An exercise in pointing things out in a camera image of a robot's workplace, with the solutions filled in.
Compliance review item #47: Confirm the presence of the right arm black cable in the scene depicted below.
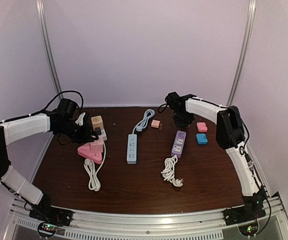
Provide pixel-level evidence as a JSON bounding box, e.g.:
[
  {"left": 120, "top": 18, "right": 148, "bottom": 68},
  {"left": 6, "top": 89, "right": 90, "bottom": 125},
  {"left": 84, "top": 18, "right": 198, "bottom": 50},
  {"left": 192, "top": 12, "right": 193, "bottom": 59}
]
[{"left": 158, "top": 101, "right": 171, "bottom": 113}]

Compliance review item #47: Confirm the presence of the white cable of purple strip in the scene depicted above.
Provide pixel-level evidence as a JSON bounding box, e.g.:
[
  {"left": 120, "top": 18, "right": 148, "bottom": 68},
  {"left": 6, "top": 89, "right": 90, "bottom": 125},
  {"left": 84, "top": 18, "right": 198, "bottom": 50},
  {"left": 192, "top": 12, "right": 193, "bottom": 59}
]
[{"left": 161, "top": 156, "right": 185, "bottom": 188}]

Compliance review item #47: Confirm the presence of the pink cube socket adapter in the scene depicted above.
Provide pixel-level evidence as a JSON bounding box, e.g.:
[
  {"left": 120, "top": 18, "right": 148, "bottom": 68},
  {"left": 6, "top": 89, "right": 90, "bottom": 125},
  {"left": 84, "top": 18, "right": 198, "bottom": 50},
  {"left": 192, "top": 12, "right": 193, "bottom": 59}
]
[{"left": 90, "top": 136, "right": 104, "bottom": 153}]

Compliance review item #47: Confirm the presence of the beige cube charger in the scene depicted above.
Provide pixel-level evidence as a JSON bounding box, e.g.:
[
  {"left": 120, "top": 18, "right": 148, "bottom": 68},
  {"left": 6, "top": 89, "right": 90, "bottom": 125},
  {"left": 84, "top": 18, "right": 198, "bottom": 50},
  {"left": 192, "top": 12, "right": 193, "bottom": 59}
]
[{"left": 91, "top": 115, "right": 104, "bottom": 130}]

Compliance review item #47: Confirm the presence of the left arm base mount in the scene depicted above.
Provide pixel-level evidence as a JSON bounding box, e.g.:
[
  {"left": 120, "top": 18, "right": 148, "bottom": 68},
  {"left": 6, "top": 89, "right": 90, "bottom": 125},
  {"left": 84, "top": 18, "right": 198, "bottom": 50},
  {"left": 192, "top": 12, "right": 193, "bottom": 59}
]
[{"left": 29, "top": 200, "right": 73, "bottom": 227}]

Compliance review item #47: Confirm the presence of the black plug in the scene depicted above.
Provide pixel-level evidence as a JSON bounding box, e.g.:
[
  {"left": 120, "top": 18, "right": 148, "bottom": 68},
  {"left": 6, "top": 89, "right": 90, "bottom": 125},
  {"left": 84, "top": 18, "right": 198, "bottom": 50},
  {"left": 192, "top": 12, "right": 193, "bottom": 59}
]
[{"left": 94, "top": 127, "right": 102, "bottom": 136}]

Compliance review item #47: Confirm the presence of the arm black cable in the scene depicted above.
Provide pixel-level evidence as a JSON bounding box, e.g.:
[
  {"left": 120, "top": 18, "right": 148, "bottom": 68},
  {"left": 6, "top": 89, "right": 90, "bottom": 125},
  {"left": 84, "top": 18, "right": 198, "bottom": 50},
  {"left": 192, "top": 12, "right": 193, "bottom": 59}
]
[
  {"left": 0, "top": 90, "right": 84, "bottom": 123},
  {"left": 158, "top": 101, "right": 171, "bottom": 113}
]

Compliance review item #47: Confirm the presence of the left aluminium post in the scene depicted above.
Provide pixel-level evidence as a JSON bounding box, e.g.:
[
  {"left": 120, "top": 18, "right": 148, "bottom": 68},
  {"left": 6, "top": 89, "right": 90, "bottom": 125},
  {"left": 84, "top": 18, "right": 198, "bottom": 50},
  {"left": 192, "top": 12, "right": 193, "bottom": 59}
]
[{"left": 36, "top": 0, "right": 63, "bottom": 99}]

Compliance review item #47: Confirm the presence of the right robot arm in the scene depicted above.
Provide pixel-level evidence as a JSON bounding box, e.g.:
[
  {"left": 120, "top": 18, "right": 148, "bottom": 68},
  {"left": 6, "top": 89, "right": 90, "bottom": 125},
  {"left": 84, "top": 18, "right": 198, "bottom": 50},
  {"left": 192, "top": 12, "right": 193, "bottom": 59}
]
[{"left": 165, "top": 92, "right": 266, "bottom": 221}]

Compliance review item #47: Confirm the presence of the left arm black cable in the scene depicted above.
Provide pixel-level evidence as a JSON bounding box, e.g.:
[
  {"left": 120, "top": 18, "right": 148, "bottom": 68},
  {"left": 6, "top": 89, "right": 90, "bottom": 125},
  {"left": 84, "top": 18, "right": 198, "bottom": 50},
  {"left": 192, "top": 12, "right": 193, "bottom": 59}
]
[{"left": 0, "top": 90, "right": 84, "bottom": 123}]

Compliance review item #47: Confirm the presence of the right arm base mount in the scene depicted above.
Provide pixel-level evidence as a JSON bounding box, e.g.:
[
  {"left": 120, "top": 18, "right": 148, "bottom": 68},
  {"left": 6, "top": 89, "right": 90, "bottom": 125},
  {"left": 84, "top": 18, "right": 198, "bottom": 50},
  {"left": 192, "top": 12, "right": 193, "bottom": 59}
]
[{"left": 222, "top": 200, "right": 266, "bottom": 226}]

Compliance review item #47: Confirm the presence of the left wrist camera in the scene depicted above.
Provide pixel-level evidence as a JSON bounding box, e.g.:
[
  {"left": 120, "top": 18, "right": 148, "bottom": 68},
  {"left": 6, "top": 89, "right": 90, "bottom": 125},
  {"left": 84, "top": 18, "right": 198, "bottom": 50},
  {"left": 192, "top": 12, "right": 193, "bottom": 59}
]
[{"left": 56, "top": 98, "right": 79, "bottom": 119}]

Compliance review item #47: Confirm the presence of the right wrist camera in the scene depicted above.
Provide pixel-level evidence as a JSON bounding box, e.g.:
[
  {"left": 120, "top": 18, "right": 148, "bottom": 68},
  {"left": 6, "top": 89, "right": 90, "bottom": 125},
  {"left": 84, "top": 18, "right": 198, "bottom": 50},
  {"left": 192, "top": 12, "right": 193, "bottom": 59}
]
[{"left": 165, "top": 92, "right": 185, "bottom": 111}]

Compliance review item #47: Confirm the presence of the right aluminium post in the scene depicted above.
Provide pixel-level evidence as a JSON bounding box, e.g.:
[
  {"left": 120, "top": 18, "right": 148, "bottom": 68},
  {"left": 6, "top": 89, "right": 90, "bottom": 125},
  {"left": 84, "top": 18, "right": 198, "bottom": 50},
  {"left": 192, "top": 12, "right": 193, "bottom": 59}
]
[{"left": 227, "top": 0, "right": 257, "bottom": 106}]

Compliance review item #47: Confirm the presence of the aluminium front rail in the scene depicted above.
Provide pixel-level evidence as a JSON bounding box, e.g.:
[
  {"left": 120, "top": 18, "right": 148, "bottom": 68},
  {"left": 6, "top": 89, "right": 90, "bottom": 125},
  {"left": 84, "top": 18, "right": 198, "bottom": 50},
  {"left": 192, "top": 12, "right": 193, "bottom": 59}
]
[{"left": 1, "top": 196, "right": 288, "bottom": 240}]

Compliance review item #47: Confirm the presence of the pink plug adapter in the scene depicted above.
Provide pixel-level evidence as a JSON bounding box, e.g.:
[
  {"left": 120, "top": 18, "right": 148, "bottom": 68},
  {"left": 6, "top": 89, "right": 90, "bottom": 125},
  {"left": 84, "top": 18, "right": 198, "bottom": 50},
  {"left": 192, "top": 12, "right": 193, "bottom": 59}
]
[{"left": 196, "top": 122, "right": 208, "bottom": 133}]

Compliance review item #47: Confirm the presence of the purple power strip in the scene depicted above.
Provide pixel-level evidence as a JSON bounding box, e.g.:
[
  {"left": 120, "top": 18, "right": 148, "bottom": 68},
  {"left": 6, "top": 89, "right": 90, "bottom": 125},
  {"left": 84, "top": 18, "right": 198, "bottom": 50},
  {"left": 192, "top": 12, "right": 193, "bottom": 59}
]
[{"left": 171, "top": 130, "right": 187, "bottom": 158}]

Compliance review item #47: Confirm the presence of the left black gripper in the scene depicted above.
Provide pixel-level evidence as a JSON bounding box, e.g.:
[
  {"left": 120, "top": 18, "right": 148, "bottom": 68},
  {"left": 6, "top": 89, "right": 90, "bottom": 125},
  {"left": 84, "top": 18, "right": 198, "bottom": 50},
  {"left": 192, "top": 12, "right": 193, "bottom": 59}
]
[{"left": 57, "top": 120, "right": 99, "bottom": 145}]

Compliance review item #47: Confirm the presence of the aluminium post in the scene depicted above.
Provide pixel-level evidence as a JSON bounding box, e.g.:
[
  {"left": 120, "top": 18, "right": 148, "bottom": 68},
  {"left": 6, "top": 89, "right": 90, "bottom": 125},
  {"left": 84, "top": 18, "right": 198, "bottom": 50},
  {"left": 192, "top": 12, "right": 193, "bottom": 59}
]
[
  {"left": 36, "top": 0, "right": 63, "bottom": 99},
  {"left": 227, "top": 0, "right": 257, "bottom": 106}
]

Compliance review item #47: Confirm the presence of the blue plug adapter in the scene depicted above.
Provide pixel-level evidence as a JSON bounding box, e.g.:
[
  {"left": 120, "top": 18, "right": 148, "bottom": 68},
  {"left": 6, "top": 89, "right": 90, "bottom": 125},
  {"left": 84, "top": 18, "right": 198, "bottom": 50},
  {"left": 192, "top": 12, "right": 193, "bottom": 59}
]
[{"left": 196, "top": 133, "right": 208, "bottom": 145}]

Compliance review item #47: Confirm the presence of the light blue power strip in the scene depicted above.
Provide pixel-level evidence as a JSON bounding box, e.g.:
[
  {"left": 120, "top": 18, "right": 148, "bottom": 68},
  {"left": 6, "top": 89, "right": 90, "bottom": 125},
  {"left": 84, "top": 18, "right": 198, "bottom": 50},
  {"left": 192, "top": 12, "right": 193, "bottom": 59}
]
[{"left": 126, "top": 134, "right": 137, "bottom": 165}]

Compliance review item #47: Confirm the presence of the white power strip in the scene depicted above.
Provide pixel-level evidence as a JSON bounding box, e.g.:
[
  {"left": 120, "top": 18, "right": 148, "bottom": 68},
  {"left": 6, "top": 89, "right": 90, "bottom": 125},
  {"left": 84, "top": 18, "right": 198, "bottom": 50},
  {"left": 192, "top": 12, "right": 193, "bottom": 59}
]
[{"left": 99, "top": 128, "right": 107, "bottom": 141}]

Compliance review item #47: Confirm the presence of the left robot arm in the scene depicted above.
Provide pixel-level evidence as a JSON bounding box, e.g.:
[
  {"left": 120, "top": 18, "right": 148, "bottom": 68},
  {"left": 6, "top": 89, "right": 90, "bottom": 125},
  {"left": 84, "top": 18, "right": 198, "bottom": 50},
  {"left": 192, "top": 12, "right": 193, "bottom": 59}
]
[{"left": 0, "top": 111, "right": 98, "bottom": 222}]

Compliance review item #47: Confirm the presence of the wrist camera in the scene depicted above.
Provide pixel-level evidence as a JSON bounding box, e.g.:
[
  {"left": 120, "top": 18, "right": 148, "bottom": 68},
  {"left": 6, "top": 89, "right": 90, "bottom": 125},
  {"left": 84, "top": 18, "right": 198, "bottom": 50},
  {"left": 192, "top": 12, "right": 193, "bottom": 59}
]
[
  {"left": 165, "top": 92, "right": 185, "bottom": 111},
  {"left": 56, "top": 98, "right": 79, "bottom": 119}
]

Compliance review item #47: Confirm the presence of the pink triangular power strip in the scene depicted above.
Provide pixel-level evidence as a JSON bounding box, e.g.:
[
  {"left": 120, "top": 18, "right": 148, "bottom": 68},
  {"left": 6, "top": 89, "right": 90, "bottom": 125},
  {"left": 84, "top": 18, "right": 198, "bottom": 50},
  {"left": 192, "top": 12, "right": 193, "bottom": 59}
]
[{"left": 77, "top": 143, "right": 104, "bottom": 164}]

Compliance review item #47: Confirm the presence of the small pink charger plug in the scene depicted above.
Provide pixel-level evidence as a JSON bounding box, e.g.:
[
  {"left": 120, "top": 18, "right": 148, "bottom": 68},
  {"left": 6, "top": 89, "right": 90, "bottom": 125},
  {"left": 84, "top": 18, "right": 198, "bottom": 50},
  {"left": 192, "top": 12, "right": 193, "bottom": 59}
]
[{"left": 151, "top": 119, "right": 162, "bottom": 130}]

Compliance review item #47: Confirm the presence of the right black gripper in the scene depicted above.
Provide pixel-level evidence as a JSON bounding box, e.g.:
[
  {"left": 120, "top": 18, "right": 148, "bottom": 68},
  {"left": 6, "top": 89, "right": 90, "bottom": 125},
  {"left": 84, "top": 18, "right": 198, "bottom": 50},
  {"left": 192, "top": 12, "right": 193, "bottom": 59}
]
[{"left": 174, "top": 110, "right": 196, "bottom": 128}]

